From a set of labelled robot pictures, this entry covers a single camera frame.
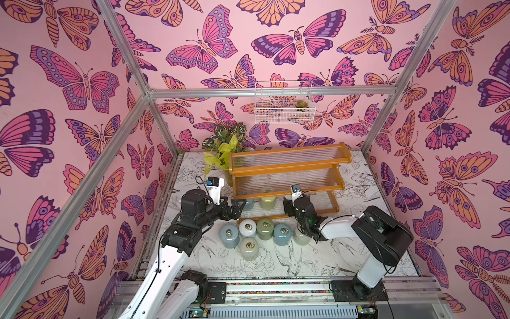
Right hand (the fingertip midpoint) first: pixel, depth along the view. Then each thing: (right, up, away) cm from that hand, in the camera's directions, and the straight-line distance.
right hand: (293, 194), depth 93 cm
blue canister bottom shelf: (-21, -5, 0) cm, 21 cm away
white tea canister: (-21, -12, -12) cm, 27 cm away
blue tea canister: (-7, -14, -13) cm, 21 cm away
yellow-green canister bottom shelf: (-12, -3, -3) cm, 13 cm away
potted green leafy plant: (-36, +21, -2) cm, 42 cm away
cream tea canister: (-20, -19, -17) cm, 32 cm away
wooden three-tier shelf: (-14, +7, +14) cm, 21 cm away
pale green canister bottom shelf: (+1, -16, -12) cm, 20 cm away
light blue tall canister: (-28, -15, -14) cm, 35 cm away
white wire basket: (-4, +44, +2) cm, 44 cm away
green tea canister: (-14, -13, -11) cm, 22 cm away
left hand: (-24, +1, -20) cm, 31 cm away
